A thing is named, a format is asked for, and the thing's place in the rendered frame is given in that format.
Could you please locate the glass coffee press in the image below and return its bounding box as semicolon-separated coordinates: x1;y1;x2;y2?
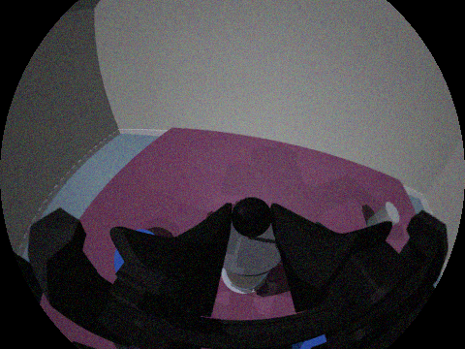
222;198;282;295

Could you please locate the blue cylinder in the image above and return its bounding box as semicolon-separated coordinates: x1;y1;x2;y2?
292;334;326;349
113;229;155;272

